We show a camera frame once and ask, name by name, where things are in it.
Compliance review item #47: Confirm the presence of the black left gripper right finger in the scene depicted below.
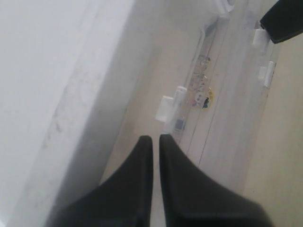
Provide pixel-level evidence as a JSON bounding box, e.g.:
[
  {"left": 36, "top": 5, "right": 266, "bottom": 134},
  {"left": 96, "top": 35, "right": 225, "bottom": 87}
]
[{"left": 159, "top": 134, "right": 273, "bottom": 227}]

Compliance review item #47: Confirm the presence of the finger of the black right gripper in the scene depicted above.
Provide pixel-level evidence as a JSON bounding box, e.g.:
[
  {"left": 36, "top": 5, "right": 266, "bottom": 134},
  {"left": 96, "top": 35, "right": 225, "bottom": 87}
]
[{"left": 260, "top": 0, "right": 303, "bottom": 44}]

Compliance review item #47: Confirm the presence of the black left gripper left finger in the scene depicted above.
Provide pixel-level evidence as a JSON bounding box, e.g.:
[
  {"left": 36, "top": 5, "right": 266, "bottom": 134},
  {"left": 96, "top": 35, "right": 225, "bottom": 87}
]
[{"left": 48, "top": 135, "right": 153, "bottom": 227}]

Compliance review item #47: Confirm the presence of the panda keychain with black strap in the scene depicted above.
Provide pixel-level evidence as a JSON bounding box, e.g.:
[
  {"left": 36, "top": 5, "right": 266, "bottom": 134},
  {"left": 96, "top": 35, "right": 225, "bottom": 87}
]
[{"left": 174, "top": 55, "right": 215, "bottom": 132}]

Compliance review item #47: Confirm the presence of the top left small drawer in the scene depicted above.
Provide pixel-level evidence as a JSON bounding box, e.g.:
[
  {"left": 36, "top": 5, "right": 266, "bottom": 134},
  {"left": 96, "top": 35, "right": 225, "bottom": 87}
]
[{"left": 102, "top": 0, "right": 225, "bottom": 180}]

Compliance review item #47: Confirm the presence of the white translucent drawer cabinet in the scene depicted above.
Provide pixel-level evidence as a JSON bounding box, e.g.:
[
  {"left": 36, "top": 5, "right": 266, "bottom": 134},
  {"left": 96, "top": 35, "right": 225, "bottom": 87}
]
[{"left": 0, "top": 0, "right": 248, "bottom": 227}]

